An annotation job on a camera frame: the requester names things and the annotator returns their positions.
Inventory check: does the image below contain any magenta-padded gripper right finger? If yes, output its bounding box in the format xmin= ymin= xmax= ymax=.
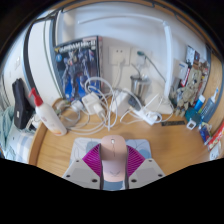
xmin=125 ymin=144 xmax=167 ymax=190

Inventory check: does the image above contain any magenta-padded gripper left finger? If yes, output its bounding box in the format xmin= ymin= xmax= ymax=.
xmin=62 ymin=143 xmax=103 ymax=191

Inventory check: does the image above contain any pink computer mouse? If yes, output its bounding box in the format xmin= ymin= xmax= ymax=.
xmin=99 ymin=134 xmax=129 ymax=184

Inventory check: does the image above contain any black ruler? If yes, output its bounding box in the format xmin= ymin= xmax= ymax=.
xmin=161 ymin=120 xmax=187 ymax=127

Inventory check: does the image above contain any white red-capped pump bottle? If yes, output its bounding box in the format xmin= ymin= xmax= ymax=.
xmin=28 ymin=87 xmax=68 ymax=137

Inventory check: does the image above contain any teal bowl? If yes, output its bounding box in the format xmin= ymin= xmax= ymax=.
xmin=184 ymin=107 xmax=203 ymax=124

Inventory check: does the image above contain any blue tissue packet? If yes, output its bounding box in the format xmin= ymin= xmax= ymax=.
xmin=198 ymin=122 xmax=213 ymax=144

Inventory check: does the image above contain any metal cup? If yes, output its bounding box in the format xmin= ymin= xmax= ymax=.
xmin=129 ymin=74 xmax=151 ymax=101

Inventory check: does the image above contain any white printed mug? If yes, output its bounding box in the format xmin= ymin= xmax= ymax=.
xmin=209 ymin=143 xmax=224 ymax=161

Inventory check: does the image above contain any blue checked bedding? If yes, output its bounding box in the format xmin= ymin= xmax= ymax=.
xmin=0 ymin=106 xmax=36 ymax=164

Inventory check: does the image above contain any yellow red chip can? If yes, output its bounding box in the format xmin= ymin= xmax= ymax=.
xmin=205 ymin=119 xmax=224 ymax=149

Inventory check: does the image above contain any brown brick tree figure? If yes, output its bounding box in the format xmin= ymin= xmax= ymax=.
xmin=169 ymin=68 xmax=206 ymax=118

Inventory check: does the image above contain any black bag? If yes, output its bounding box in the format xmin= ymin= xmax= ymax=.
xmin=11 ymin=78 xmax=36 ymax=130

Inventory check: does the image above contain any clear blue spray bottle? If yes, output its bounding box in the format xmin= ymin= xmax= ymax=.
xmin=200 ymin=87 xmax=220 ymax=124

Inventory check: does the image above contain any blue robot model kit box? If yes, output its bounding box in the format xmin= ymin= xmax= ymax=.
xmin=53 ymin=35 xmax=103 ymax=101

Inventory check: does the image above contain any white desk lamp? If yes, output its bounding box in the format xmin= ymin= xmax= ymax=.
xmin=77 ymin=14 xmax=175 ymax=115

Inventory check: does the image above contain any tall wooden cabinet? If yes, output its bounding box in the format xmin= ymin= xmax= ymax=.
xmin=203 ymin=49 xmax=224 ymax=131

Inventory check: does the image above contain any colourful printed poster box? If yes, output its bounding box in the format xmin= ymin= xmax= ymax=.
xmin=181 ymin=44 xmax=211 ymax=101

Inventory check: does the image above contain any white cable coil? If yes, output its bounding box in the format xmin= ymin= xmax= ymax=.
xmin=56 ymin=99 xmax=108 ymax=134

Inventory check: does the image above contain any white wall panel blue label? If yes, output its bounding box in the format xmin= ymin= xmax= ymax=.
xmin=173 ymin=59 xmax=189 ymax=81

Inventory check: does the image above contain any white wall socket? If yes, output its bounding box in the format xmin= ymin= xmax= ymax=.
xmin=108 ymin=45 xmax=132 ymax=66
xmin=130 ymin=48 xmax=151 ymax=65

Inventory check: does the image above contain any green plug dark cable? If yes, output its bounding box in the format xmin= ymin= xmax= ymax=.
xmin=137 ymin=50 xmax=167 ymax=82

